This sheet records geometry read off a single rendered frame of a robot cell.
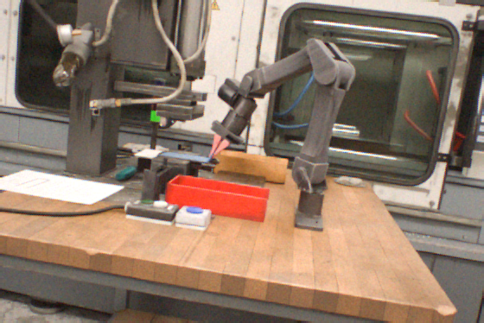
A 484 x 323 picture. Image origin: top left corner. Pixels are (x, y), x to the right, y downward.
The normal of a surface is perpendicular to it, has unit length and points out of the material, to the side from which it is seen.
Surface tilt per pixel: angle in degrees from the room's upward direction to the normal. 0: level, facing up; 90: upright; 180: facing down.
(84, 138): 90
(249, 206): 90
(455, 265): 90
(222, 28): 90
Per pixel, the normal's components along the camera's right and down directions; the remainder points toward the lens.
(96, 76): -0.11, 0.15
